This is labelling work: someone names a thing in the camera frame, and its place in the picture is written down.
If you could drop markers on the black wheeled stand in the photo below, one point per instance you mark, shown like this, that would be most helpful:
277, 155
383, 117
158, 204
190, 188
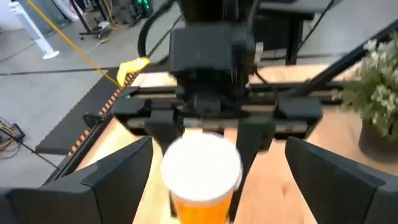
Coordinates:
84, 21

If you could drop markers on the white floor stand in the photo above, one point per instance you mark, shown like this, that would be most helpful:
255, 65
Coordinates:
36, 34

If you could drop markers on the yellow tag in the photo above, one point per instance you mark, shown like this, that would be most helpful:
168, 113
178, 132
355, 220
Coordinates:
132, 67

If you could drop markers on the black power brick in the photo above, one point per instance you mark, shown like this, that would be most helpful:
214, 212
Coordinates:
14, 132

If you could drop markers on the black hazard-striped floor mat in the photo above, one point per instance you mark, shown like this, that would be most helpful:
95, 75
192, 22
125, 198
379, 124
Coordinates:
77, 124

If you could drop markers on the green potted plant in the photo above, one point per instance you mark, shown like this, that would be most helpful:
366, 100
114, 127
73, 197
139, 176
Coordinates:
373, 93

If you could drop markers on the black stand bar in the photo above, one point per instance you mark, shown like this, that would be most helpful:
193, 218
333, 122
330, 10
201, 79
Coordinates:
293, 31

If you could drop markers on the large orange pill bottle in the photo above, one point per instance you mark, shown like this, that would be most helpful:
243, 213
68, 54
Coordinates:
200, 174

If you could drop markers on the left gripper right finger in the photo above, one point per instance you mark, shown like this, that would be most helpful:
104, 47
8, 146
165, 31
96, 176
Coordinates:
342, 193

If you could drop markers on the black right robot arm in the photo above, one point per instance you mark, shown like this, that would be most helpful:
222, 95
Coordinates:
217, 12

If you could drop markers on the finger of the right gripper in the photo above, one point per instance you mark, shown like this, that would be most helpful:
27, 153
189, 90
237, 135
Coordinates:
255, 133
163, 124

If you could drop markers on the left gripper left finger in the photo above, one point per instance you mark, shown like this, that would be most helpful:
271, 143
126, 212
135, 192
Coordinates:
93, 193

